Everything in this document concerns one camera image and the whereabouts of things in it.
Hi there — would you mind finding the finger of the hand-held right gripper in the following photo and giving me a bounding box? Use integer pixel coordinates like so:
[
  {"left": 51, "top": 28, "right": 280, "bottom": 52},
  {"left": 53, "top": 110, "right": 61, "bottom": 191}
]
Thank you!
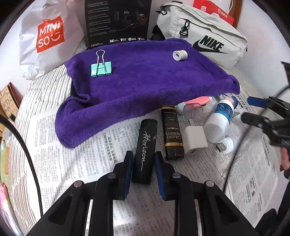
[
  {"left": 248, "top": 96, "right": 272, "bottom": 108},
  {"left": 241, "top": 113, "right": 274, "bottom": 131}
]

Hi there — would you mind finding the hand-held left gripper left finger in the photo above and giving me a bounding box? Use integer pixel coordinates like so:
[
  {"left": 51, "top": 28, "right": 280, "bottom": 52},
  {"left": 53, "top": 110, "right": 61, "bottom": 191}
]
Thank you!
[{"left": 27, "top": 150, "right": 134, "bottom": 236}]

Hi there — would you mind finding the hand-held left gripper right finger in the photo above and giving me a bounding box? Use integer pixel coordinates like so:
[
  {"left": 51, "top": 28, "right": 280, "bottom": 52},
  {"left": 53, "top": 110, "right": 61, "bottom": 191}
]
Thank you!
[{"left": 154, "top": 152, "right": 261, "bottom": 236}]

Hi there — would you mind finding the black lighter with white script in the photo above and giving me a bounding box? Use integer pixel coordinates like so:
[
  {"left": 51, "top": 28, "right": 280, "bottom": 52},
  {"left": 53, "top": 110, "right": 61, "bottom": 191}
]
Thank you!
[{"left": 131, "top": 119, "right": 158, "bottom": 185}]

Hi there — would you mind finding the small white USB light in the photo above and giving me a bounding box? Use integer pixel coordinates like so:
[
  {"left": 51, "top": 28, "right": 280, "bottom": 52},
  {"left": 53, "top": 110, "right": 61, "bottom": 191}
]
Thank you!
[{"left": 215, "top": 136, "right": 237, "bottom": 152}]

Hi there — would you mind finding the white bottle with blue label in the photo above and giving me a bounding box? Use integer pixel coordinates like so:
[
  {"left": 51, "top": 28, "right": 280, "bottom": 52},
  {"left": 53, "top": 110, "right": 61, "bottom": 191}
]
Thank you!
[{"left": 204, "top": 99, "right": 235, "bottom": 143}]

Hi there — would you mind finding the black and gold lighter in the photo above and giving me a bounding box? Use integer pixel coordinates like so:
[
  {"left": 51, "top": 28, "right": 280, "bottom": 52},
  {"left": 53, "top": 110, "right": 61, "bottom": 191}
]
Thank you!
[{"left": 161, "top": 105, "right": 184, "bottom": 160}]

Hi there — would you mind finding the white USB charger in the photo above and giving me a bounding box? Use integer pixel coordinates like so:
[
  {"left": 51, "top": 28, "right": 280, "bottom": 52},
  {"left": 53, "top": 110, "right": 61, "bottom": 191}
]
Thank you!
[{"left": 182, "top": 120, "right": 208, "bottom": 156}]

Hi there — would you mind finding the small clear plastic box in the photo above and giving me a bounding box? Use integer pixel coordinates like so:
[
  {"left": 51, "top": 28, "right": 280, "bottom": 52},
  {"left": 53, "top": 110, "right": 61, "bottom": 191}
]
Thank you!
[{"left": 183, "top": 103, "right": 203, "bottom": 124}]

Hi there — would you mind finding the person's right hand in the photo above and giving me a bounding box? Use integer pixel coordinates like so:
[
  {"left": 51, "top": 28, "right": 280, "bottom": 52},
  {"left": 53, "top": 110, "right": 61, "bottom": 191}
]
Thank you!
[{"left": 280, "top": 146, "right": 290, "bottom": 171}]

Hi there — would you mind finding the newspaper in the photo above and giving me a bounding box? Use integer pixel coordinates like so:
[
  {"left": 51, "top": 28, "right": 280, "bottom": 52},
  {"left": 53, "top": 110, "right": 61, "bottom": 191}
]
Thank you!
[{"left": 34, "top": 89, "right": 290, "bottom": 236}]

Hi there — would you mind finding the pink tube with white cap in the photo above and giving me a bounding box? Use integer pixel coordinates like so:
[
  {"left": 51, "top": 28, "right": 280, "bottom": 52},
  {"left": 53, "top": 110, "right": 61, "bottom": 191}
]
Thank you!
[{"left": 177, "top": 96, "right": 213, "bottom": 114}]

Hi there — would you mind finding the purple towel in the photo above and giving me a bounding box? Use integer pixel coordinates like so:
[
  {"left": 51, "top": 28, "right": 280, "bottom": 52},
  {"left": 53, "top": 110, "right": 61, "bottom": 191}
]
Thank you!
[{"left": 55, "top": 38, "right": 241, "bottom": 149}]

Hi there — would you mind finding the small white tape roll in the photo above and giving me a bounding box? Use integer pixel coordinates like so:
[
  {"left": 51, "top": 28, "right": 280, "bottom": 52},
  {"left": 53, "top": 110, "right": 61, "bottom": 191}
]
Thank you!
[{"left": 172, "top": 49, "right": 188, "bottom": 61}]

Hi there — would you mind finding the grey waist bag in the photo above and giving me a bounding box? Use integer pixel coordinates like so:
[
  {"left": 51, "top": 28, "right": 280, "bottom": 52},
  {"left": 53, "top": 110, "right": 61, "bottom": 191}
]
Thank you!
[{"left": 156, "top": 2, "right": 249, "bottom": 70}]

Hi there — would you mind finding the wooden headboard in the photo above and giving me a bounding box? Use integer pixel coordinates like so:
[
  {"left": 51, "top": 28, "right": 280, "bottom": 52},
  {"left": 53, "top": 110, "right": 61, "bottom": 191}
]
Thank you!
[{"left": 228, "top": 0, "right": 243, "bottom": 29}]

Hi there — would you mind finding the black box under towel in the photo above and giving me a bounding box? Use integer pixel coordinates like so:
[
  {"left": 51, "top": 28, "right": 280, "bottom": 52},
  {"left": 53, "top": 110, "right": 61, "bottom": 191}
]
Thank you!
[{"left": 69, "top": 78, "right": 79, "bottom": 98}]

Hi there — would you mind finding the teal binder clip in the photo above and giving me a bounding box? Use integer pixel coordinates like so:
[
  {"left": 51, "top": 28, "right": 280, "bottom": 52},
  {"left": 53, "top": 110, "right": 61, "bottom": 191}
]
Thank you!
[{"left": 90, "top": 50, "right": 113, "bottom": 78}]

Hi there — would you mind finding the red paper bag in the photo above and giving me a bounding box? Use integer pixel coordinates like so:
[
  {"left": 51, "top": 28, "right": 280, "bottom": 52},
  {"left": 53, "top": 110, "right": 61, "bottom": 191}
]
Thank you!
[{"left": 192, "top": 0, "right": 235, "bottom": 27}]

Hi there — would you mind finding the pink cloth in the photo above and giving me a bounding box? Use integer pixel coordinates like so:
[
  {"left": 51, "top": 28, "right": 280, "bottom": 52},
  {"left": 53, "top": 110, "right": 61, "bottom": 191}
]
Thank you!
[{"left": 0, "top": 181, "right": 12, "bottom": 227}]

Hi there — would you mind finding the brown patterned notebook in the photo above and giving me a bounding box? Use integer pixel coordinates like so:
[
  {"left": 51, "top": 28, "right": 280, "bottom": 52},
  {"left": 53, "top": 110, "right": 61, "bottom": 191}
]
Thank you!
[{"left": 0, "top": 83, "right": 23, "bottom": 121}]

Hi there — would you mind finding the black headset box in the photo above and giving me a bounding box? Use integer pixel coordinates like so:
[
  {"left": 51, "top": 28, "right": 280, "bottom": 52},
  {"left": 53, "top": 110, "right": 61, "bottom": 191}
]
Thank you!
[{"left": 84, "top": 0, "right": 152, "bottom": 49}]

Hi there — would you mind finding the white shopping bag orange logo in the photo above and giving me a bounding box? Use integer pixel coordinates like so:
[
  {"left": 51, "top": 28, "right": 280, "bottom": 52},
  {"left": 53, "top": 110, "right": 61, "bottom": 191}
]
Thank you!
[{"left": 18, "top": 0, "right": 88, "bottom": 80}]

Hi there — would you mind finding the black cable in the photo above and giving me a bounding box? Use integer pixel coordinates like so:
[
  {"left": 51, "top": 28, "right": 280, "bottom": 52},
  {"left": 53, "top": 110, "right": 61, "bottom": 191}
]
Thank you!
[
  {"left": 0, "top": 114, "right": 44, "bottom": 216},
  {"left": 222, "top": 84, "right": 290, "bottom": 194}
]

